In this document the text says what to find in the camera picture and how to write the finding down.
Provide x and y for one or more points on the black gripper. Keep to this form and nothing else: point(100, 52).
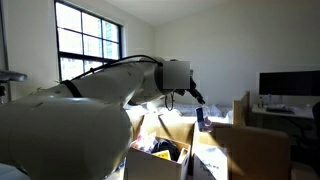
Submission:
point(192, 86)

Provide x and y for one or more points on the clear water bottle blue cap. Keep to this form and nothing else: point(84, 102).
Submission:
point(202, 118)

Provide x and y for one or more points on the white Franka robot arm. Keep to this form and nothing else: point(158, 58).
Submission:
point(66, 133)

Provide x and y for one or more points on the small bottle on desk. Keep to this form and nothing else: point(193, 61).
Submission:
point(261, 102)

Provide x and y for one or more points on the open cardboard box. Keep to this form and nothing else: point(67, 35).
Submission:
point(150, 166)
point(253, 150)

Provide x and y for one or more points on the bed with white bedding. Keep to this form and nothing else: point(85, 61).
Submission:
point(218, 111)

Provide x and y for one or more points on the wooden bed footboard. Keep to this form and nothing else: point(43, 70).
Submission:
point(241, 111)

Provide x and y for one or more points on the dark navy garment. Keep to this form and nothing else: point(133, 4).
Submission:
point(166, 146)

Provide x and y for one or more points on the white printed paper sheet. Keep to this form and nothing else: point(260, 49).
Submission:
point(210, 161)

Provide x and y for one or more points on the yellow paperback book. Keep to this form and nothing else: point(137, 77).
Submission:
point(162, 155)

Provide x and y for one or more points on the pink plastic packet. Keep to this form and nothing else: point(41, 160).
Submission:
point(143, 141)

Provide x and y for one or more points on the dark keyboard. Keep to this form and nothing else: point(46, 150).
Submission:
point(280, 109)

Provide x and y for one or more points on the black computer monitor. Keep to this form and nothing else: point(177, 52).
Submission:
point(288, 83)

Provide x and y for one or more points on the white desk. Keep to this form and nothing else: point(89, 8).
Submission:
point(300, 112)

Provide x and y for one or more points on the blue patterned cloth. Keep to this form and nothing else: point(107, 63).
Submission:
point(121, 164)

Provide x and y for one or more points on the black framed window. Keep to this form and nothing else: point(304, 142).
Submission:
point(88, 40)

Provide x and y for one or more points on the grey lamp head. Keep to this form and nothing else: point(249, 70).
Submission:
point(11, 76)

